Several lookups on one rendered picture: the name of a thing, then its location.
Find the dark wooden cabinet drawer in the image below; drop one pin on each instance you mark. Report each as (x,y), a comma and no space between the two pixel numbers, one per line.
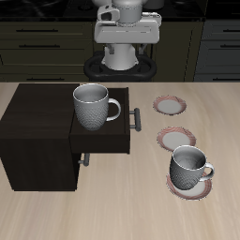
(100,142)

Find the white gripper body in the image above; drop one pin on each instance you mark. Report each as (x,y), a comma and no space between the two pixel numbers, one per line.
(125,32)

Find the dark wooden cabinet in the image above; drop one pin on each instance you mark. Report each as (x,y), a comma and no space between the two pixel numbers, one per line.
(34,125)

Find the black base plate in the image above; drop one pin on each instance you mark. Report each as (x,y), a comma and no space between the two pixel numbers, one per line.
(93,70)

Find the dark kitchen cupboards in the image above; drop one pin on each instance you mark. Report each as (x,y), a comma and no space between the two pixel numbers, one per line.
(47,47)

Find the white porcelain mug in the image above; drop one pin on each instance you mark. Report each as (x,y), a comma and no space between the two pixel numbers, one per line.
(184,173)
(90,109)

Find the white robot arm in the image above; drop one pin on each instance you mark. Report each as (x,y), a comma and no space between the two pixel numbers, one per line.
(120,57)

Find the grey kitchen drawer unit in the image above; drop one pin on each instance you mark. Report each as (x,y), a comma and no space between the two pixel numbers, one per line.
(218,53)

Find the red rimmed white plate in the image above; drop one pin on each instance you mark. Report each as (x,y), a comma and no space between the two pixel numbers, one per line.
(169,105)
(200,190)
(175,139)

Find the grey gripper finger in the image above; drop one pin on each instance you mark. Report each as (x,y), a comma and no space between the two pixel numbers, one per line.
(143,48)
(110,47)

